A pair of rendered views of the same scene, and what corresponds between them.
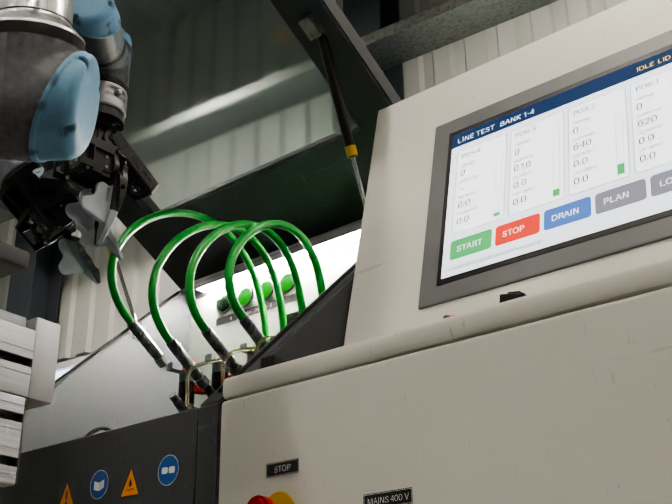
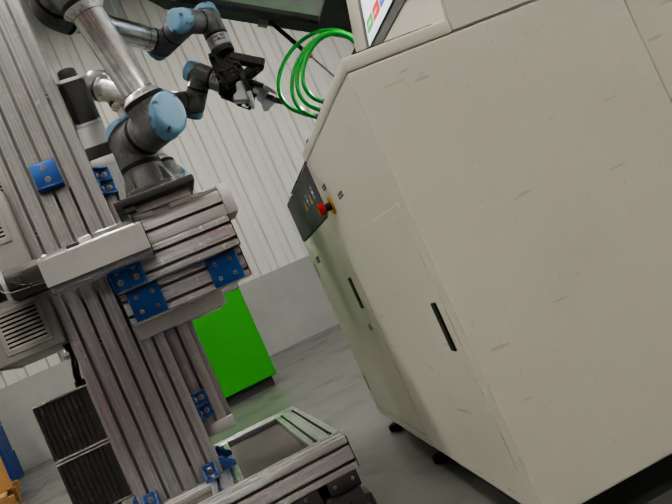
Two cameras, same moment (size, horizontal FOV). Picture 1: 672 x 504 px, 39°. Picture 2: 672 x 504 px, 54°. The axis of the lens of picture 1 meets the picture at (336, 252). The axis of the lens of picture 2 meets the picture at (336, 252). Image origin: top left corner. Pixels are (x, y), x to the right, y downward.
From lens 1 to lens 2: 110 cm
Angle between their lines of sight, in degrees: 46
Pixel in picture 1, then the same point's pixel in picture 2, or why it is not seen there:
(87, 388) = not seen: hidden behind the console
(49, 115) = (159, 130)
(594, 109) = not seen: outside the picture
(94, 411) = not seen: hidden behind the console
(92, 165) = (227, 80)
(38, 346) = (221, 194)
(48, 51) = (143, 108)
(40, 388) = (230, 207)
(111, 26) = (189, 21)
